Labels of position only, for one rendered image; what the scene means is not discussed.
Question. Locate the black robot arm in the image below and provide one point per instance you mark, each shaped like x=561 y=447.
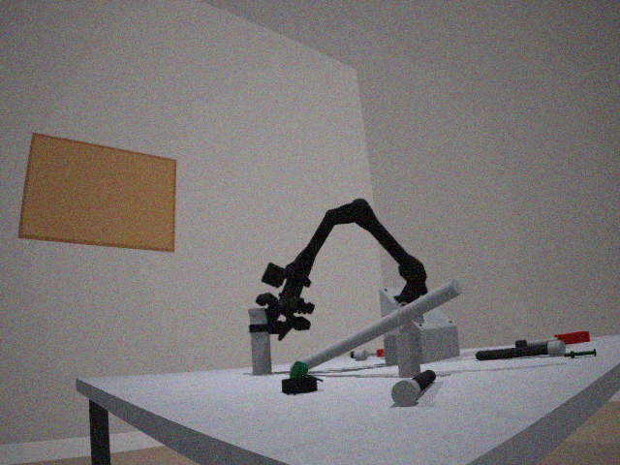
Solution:
x=360 y=212

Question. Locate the grey cylindrical post with cap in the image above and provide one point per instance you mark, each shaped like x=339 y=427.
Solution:
x=261 y=357

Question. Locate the long grey tube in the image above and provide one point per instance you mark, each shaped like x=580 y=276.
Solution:
x=387 y=323

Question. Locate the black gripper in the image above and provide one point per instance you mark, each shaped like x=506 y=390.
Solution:
x=277 y=307

